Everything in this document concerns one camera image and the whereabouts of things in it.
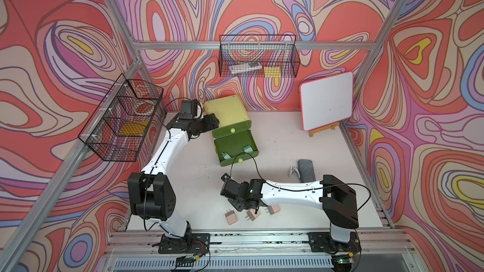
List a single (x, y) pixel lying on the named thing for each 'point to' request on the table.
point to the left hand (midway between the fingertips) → (214, 123)
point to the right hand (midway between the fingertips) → (241, 199)
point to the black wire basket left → (120, 125)
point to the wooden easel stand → (333, 126)
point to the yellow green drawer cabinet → (231, 114)
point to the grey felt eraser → (306, 170)
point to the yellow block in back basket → (272, 72)
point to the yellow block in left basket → (133, 128)
